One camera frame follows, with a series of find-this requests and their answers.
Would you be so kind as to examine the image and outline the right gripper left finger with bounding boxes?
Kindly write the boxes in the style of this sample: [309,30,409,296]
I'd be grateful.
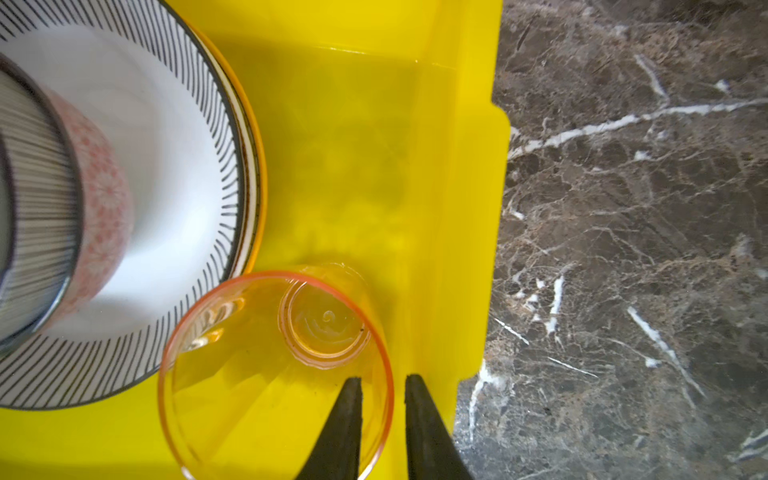
[296,377,363,480]

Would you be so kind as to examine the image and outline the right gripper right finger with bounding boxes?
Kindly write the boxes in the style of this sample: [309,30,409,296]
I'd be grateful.
[405,374,473,480]

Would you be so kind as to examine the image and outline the pink glass cup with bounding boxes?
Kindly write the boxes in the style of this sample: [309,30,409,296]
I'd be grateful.
[158,263,395,479]

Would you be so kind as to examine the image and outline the black floral pattern bowl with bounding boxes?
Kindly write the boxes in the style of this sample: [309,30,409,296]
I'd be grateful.
[46,89,134,323]

